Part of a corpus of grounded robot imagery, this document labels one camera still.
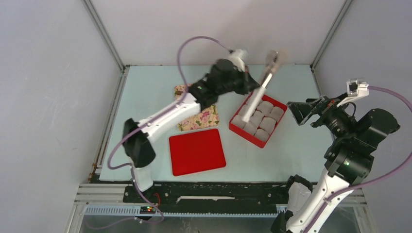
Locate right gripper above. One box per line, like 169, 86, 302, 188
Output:
289, 91, 358, 138

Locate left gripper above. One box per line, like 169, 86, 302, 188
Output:
217, 66, 259, 96

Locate metal tongs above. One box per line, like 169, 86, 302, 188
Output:
241, 50, 288, 123

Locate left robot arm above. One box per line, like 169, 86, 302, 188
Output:
122, 59, 260, 202

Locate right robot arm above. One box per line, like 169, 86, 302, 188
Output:
271, 96, 400, 233

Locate red chocolate box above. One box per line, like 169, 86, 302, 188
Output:
229, 95, 287, 149

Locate floral tray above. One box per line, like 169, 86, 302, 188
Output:
174, 84, 221, 132

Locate red box lid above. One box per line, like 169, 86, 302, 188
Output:
169, 129, 226, 176

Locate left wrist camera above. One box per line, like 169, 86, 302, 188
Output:
228, 49, 248, 72

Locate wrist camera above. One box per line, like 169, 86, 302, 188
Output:
337, 78, 369, 107
228, 49, 248, 72

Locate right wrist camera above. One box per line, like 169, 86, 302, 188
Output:
337, 78, 369, 107

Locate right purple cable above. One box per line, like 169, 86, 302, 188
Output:
302, 85, 412, 233

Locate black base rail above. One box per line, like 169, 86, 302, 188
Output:
143, 177, 297, 215

